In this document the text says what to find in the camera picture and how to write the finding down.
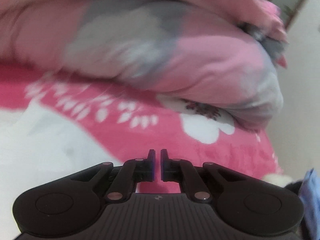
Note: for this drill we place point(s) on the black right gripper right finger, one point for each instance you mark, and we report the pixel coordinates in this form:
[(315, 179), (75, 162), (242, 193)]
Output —
[(245, 203)]

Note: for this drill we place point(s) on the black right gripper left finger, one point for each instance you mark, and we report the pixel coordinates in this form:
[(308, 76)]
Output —
[(74, 202)]

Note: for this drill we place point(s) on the blue folded garment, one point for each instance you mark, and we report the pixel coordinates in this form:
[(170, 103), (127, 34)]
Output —
[(309, 195)]

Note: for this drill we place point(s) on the pink grey floral quilt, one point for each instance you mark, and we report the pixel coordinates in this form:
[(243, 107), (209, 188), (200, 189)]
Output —
[(222, 53)]

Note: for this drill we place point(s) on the pink floral fleece blanket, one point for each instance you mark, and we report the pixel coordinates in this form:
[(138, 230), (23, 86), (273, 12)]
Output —
[(55, 124)]

